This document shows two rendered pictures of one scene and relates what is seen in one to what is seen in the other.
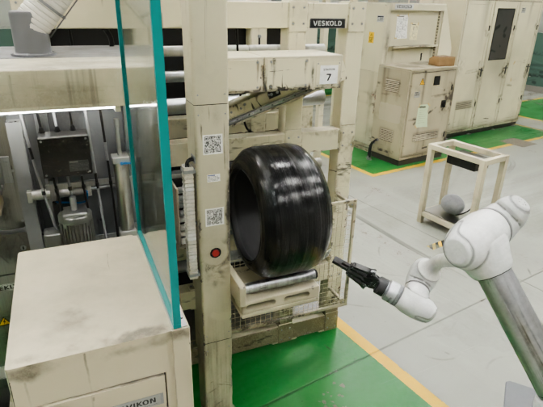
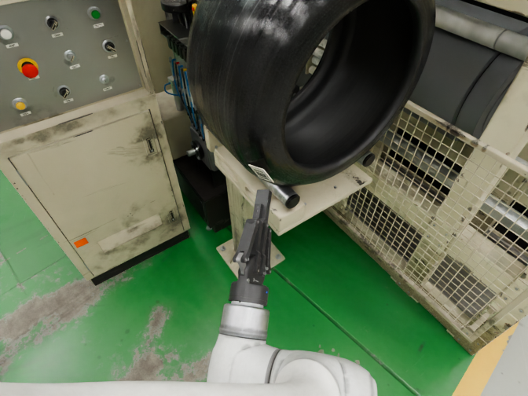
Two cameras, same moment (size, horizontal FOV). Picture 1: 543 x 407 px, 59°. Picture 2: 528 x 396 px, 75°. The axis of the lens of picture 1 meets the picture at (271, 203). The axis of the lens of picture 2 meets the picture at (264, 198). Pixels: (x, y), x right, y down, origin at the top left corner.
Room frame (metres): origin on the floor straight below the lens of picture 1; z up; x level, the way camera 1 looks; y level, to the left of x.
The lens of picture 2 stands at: (1.61, -0.76, 1.57)
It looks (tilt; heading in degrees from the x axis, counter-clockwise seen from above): 48 degrees down; 79
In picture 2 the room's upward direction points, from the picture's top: straight up
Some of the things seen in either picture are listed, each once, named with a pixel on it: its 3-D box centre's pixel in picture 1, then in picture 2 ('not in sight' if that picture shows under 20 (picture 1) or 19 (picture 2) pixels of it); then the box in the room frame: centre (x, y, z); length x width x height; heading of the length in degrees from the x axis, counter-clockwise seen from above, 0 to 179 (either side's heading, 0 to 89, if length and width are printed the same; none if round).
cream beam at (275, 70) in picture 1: (269, 70); not in sight; (2.18, 0.02, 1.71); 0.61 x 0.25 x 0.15; 114
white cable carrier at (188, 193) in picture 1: (191, 223); not in sight; (1.68, 0.31, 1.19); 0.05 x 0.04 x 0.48; 24
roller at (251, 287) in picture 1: (279, 281); (255, 165); (1.73, -0.04, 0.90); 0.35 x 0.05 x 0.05; 114
